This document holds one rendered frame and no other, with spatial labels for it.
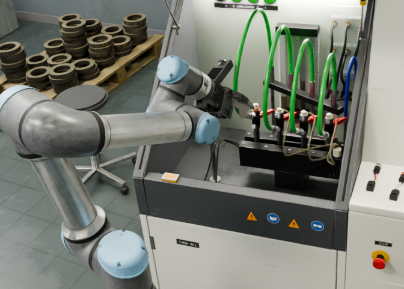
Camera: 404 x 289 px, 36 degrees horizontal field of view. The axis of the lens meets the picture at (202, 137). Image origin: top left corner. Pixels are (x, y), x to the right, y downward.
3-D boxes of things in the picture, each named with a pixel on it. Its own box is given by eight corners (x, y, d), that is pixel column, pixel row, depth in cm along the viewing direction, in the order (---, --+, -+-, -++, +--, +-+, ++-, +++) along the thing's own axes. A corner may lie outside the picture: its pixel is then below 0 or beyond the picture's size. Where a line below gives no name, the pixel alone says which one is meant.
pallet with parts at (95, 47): (168, 50, 515) (161, 0, 492) (76, 122, 427) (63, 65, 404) (88, 38, 552) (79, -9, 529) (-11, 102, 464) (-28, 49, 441)
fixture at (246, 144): (240, 182, 216) (238, 145, 207) (249, 165, 223) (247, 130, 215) (339, 197, 204) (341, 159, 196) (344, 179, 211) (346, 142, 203)
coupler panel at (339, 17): (324, 92, 219) (325, 8, 202) (326, 88, 221) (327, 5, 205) (362, 95, 214) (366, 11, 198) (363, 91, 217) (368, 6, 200)
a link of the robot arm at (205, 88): (184, 69, 170) (208, 68, 165) (193, 76, 173) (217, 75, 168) (178, 95, 168) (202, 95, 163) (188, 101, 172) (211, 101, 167)
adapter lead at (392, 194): (396, 201, 176) (397, 195, 175) (388, 199, 177) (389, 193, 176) (407, 178, 185) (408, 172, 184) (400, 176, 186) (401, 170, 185)
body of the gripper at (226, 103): (211, 119, 180) (186, 105, 171) (217, 91, 182) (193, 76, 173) (232, 119, 176) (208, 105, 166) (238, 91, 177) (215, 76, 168)
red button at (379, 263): (368, 270, 183) (370, 257, 180) (370, 261, 186) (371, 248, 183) (386, 274, 181) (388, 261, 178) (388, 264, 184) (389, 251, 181)
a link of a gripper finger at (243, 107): (250, 124, 183) (226, 114, 178) (254, 104, 184) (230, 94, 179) (257, 123, 180) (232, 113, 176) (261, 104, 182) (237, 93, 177)
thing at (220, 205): (149, 216, 211) (142, 178, 202) (155, 208, 214) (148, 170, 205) (332, 250, 189) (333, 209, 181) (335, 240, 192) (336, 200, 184)
